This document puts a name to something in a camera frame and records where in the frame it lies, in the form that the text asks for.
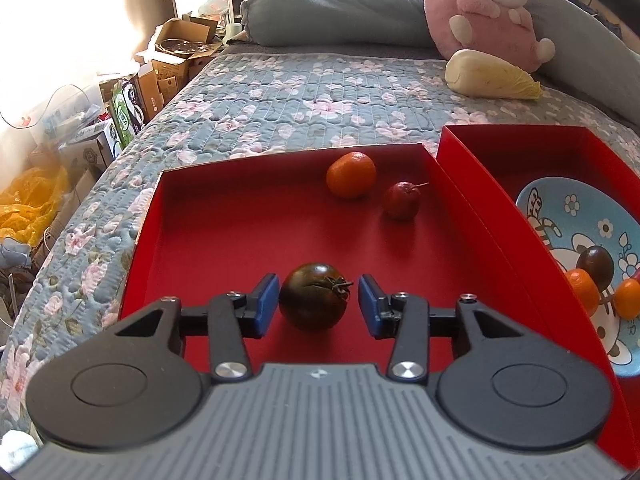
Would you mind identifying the blue white printed carton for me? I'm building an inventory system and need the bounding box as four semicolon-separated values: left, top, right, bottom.
58;119;122;183

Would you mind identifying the orange tomato on plate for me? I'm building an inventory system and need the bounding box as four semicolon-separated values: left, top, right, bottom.
565;269;600;316

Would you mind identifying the grey-blue rolled duvet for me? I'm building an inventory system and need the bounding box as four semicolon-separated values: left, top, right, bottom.
241;0;639;124

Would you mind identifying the open cardboard box with pan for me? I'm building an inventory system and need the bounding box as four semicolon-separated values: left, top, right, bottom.
134;14;222;63

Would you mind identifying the small orange fruit on plate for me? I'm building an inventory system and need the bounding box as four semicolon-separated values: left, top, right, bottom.
613;278;640;321

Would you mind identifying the pink plush rabbit toy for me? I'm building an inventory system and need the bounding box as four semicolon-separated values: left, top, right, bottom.
424;0;555;73

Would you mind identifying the small red apple fruit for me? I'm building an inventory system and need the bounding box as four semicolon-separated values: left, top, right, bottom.
383;181;428;221

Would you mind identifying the red box tray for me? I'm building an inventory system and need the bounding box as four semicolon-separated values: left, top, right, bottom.
119;142;551;376
436;125;639;468

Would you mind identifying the orange mandarin in left tray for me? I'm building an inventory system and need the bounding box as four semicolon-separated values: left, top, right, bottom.
326;152;376;200

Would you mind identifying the dark brown tomato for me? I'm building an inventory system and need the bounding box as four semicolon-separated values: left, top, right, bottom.
279;262;354;332

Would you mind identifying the yellow plastic bag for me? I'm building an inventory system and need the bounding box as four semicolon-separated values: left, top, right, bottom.
0;166;70;248

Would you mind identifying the floral quilted bed cover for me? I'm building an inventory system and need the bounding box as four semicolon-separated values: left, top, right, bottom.
1;53;639;431

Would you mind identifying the plush napa cabbage toy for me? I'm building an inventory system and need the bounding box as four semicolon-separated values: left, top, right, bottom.
445;49;542;100

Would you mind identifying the red box right tray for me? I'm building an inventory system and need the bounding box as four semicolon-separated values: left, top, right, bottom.
436;125;639;468

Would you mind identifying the green white carton box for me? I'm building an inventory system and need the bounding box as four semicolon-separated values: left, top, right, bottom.
110;78;144;148

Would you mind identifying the red box left tray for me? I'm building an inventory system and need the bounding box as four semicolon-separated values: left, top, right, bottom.
119;142;551;376

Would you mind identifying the blue cartoon plate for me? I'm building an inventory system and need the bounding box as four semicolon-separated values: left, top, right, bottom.
514;176;640;380

